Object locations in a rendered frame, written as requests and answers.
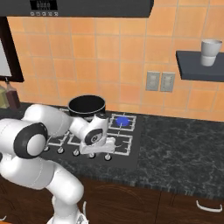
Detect grey wall outlet plate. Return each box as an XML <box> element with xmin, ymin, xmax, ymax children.
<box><xmin>159</xmin><ymin>71</ymin><xmax>176</xmax><ymax>94</ymax></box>
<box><xmin>145</xmin><ymin>70</ymin><xmax>161</xmax><ymax>92</ymax></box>

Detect olive bottle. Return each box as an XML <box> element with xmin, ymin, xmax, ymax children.
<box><xmin>0</xmin><ymin>83</ymin><xmax>9</xmax><ymax>109</ymax></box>

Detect white cup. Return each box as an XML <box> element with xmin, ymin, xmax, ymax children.
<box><xmin>199</xmin><ymin>38</ymin><xmax>223</xmax><ymax>67</ymax></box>

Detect dark framed window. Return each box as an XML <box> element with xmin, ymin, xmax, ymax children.
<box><xmin>0</xmin><ymin>16</ymin><xmax>25</xmax><ymax>83</ymax></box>

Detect dark wall shelf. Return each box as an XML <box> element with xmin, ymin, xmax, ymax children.
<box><xmin>175</xmin><ymin>50</ymin><xmax>224</xmax><ymax>83</ymax></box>

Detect dark wood cupboard door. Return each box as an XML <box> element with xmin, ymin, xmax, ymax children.
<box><xmin>155</xmin><ymin>190</ymin><xmax>224</xmax><ymax>224</ymax></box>
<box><xmin>0</xmin><ymin>174</ymin><xmax>56</xmax><ymax>224</ymax></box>
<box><xmin>78</xmin><ymin>177</ymin><xmax>162</xmax><ymax>224</ymax></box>

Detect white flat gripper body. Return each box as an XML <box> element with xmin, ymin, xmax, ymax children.
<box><xmin>79</xmin><ymin>137</ymin><xmax>116</xmax><ymax>156</ymax></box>

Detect black stove hob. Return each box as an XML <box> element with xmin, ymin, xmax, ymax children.
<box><xmin>39</xmin><ymin>107</ymin><xmax>144</xmax><ymax>173</ymax></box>

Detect brown bottle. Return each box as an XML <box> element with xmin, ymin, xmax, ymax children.
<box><xmin>5</xmin><ymin>82</ymin><xmax>22</xmax><ymax>109</ymax></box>

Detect black cooking pot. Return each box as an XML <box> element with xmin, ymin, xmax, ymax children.
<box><xmin>66</xmin><ymin>94</ymin><xmax>107</xmax><ymax>120</ymax></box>

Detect dark range hood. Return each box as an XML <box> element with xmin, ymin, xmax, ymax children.
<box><xmin>0</xmin><ymin>0</ymin><xmax>155</xmax><ymax>18</ymax></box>

